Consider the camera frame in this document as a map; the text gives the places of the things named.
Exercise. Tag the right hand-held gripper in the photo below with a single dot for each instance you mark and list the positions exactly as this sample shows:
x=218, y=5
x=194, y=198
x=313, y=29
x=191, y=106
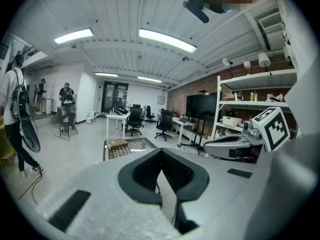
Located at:
x=273, y=131

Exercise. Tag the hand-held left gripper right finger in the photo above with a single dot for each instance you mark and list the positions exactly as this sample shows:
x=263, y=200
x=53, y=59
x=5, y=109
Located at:
x=220, y=191

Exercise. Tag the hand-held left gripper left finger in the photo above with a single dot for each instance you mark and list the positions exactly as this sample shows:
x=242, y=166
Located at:
x=105, y=196

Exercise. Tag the white storage box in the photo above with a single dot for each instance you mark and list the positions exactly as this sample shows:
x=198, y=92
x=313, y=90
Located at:
x=232, y=121

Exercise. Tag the black television stand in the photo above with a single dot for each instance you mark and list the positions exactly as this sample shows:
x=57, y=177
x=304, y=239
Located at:
x=200, y=134

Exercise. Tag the white shelf unit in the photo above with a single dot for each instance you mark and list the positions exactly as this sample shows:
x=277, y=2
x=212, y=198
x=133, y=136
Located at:
x=250, y=104

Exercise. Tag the black television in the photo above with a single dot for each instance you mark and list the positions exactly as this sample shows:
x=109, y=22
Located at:
x=202, y=106

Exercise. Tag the white desk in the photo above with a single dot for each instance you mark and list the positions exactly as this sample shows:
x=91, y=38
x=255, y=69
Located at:
x=183, y=124
x=117, y=116

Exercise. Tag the brown hardcover book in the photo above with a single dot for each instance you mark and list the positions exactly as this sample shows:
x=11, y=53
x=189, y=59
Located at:
x=117, y=144

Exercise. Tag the black office chair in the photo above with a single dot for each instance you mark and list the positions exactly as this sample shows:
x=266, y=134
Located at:
x=165, y=122
x=135, y=117
x=149, y=112

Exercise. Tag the white globe lamp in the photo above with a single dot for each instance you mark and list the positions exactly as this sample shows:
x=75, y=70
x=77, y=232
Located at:
x=226, y=61
x=247, y=64

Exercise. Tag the brown wicker chair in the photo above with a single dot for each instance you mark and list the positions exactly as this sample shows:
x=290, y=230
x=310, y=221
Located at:
x=68, y=122

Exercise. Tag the white cylinder lamp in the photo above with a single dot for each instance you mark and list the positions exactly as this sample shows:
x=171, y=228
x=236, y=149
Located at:
x=264, y=59

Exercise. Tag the black oval board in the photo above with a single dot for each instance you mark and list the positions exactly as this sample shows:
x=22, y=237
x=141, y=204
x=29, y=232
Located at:
x=31, y=136

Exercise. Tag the black double door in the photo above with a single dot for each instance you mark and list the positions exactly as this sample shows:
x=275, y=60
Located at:
x=115, y=96

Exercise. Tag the long ceiling light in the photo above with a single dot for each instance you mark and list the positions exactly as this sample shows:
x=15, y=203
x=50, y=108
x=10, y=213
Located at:
x=106, y=74
x=73, y=35
x=149, y=79
x=167, y=39

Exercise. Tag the black backpack with green patch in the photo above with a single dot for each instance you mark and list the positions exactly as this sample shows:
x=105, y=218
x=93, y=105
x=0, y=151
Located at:
x=67, y=97

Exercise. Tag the yellow chair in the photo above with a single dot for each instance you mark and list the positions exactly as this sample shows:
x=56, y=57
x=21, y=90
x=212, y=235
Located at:
x=6, y=141

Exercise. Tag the white air conditioner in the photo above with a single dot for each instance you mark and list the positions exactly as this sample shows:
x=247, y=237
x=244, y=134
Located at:
x=272, y=29

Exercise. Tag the black head-worn camera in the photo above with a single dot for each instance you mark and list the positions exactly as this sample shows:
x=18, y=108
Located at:
x=197, y=10

